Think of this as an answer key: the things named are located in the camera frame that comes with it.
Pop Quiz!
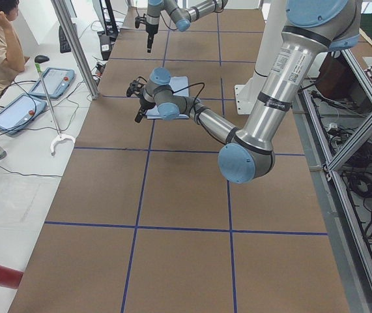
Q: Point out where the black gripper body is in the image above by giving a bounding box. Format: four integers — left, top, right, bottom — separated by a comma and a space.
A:
146, 22, 159, 35
139, 91, 155, 113

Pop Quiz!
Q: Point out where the light blue t-shirt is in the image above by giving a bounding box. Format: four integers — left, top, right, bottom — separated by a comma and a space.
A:
143, 68, 190, 121

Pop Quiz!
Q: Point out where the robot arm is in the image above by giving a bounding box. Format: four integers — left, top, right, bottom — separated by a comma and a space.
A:
142, 0, 227, 53
126, 1, 361, 183

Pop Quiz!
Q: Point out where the reacher grabber stick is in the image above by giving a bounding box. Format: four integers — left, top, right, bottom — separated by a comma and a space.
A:
35, 63, 76, 156

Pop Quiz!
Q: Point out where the black keyboard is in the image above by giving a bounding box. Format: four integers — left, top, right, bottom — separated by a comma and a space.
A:
58, 25, 71, 53

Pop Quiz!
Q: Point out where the far blue teach pendant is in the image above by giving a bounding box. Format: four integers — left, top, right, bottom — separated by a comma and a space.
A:
28, 67, 75, 100

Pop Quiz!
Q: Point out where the blue teach pendant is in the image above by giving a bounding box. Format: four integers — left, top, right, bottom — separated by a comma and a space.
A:
0, 94, 47, 134
28, 67, 75, 100

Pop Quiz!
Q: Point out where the brown paper table cover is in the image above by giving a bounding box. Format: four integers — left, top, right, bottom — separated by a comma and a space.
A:
10, 10, 349, 312

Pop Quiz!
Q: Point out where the black computer mouse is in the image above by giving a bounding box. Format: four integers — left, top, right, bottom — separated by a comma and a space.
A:
34, 55, 50, 64

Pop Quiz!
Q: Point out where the near blue teach pendant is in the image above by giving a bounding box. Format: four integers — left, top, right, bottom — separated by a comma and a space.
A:
0, 94, 47, 134

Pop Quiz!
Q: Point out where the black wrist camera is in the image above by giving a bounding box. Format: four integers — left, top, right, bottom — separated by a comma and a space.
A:
134, 15, 147, 29
126, 76, 147, 97

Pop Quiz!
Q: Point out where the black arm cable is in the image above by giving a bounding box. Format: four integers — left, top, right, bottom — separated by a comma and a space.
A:
135, 0, 179, 32
169, 82, 206, 113

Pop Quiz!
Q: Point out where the aluminium frame post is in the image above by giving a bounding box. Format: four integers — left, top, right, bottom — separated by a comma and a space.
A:
51, 0, 99, 100

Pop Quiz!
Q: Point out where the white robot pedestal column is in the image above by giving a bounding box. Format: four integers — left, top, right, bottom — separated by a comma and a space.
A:
235, 0, 287, 115

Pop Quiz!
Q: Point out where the aluminium frame rack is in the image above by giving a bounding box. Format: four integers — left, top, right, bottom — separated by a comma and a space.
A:
296, 35, 372, 312

